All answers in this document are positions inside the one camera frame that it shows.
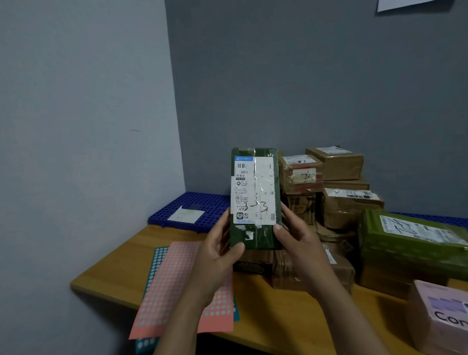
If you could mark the person's left hand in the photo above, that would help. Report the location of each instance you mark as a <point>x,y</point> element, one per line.
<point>212,267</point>

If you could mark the person's right hand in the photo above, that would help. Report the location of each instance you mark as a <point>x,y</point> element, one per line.
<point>307,256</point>

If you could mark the black and pink box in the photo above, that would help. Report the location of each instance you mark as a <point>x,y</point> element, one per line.
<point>252,268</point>

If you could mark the brown box with blue-marked label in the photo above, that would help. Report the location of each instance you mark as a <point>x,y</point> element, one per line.
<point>256,256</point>

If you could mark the pink dot sticker sheet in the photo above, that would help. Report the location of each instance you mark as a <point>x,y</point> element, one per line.
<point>164,285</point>

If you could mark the teal sticker sheet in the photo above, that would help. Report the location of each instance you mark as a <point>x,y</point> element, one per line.
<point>157,259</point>

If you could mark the dark green box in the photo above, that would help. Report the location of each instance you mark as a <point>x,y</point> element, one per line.
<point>256,190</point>

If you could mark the light green parcel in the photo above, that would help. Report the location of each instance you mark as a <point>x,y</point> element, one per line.
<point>402,252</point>

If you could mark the pile of brown parcels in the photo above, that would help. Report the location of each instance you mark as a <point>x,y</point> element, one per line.
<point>340,164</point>

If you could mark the large pink box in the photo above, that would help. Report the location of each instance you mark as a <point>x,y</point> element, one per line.
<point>438,322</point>

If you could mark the person's right forearm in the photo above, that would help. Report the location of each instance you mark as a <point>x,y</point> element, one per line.
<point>347,322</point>

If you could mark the white paper note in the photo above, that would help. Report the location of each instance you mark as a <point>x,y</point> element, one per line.
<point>184,215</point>

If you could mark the blue plastic grid pallet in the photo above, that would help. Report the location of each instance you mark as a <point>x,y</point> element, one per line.
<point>438,219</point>
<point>204,205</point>

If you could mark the white paper on wall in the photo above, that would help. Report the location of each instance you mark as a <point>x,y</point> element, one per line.
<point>398,4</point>

